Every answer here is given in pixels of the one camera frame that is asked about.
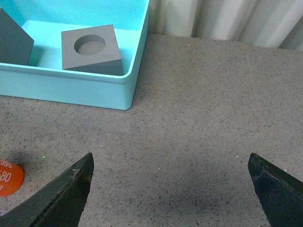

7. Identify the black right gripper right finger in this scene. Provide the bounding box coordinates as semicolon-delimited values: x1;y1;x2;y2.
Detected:
248;153;303;227

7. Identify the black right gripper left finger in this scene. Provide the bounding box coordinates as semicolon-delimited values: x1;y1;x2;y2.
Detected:
0;153;94;227

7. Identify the orange cylinder part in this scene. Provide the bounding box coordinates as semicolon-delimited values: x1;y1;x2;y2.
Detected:
0;158;25;197

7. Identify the gray block with round hole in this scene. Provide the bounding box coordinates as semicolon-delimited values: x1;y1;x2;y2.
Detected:
61;24;124;76

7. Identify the gray block with square hole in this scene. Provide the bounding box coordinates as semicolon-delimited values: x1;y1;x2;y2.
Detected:
0;9;34;65

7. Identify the blue plastic box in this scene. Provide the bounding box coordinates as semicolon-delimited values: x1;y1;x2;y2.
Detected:
0;0;149;110

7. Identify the white curtain backdrop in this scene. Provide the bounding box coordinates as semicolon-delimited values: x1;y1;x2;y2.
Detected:
148;0;303;50

